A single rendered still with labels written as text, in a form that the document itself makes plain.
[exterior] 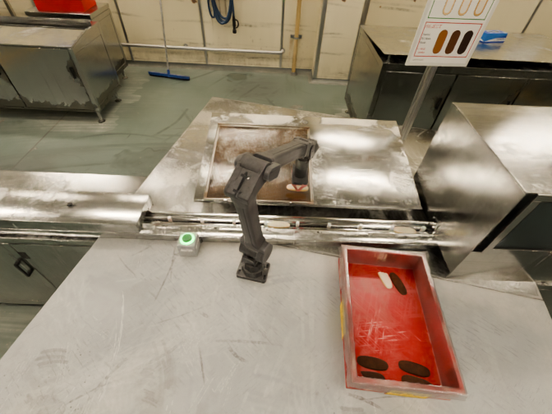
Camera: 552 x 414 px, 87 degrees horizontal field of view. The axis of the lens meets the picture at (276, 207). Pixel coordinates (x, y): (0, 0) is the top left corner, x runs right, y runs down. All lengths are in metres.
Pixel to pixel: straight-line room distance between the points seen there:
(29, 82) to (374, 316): 3.76
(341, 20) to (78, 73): 3.06
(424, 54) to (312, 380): 1.54
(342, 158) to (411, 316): 0.80
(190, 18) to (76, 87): 1.87
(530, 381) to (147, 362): 1.22
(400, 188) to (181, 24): 4.01
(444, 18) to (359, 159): 0.73
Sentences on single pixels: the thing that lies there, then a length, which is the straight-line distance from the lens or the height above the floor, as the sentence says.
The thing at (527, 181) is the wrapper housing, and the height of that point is 1.30.
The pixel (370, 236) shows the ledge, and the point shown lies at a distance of 1.31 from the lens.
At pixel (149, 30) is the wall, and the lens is 5.04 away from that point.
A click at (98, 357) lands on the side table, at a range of 1.18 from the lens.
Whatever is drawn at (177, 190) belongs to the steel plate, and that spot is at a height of 0.82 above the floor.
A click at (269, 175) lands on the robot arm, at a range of 0.76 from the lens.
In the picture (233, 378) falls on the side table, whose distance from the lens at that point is 1.05.
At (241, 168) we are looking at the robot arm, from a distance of 0.77.
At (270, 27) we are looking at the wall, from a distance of 4.68.
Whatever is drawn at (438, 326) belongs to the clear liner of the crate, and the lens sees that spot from 1.16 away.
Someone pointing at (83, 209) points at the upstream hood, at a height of 0.92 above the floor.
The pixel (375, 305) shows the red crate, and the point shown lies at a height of 0.82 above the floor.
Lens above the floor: 1.84
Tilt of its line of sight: 47 degrees down
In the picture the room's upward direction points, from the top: 4 degrees clockwise
